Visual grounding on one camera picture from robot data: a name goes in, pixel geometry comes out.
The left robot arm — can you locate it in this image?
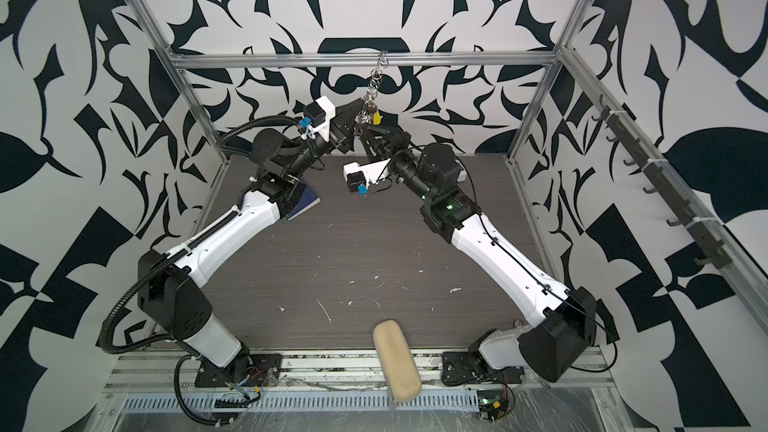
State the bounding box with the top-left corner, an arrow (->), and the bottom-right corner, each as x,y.
137,97 -> 365,375

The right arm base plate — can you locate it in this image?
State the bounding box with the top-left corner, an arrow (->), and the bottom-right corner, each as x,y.
440,352 -> 525,387

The white slotted cable duct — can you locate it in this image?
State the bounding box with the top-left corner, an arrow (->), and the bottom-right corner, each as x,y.
122,389 -> 478,413

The small circuit board right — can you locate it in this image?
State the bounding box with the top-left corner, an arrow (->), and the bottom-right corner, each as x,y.
478,388 -> 515,422

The small circuit board left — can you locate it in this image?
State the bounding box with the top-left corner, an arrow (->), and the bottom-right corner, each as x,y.
214,388 -> 261,409

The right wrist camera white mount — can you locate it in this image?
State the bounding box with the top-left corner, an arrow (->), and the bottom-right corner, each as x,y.
342,159 -> 391,196

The small circuit board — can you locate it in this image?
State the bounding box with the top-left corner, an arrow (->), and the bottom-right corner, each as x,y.
478,388 -> 515,422
214,388 -> 261,409

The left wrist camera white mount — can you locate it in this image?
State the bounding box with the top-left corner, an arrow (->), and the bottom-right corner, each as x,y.
299,96 -> 336,142

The beige glasses case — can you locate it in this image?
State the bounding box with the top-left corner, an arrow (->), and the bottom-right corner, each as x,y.
373,320 -> 422,403

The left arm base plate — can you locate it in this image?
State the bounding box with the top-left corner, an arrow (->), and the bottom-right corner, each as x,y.
194,353 -> 283,388

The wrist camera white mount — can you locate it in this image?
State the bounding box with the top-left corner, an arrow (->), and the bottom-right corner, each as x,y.
342,159 -> 391,196
299,96 -> 336,142

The blue book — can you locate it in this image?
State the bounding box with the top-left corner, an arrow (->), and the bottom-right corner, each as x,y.
286,184 -> 321,221

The metal plate with keyrings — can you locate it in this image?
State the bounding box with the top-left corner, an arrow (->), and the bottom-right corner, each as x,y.
356,50 -> 389,125

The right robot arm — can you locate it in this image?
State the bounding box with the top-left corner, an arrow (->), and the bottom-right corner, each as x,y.
344,125 -> 597,382

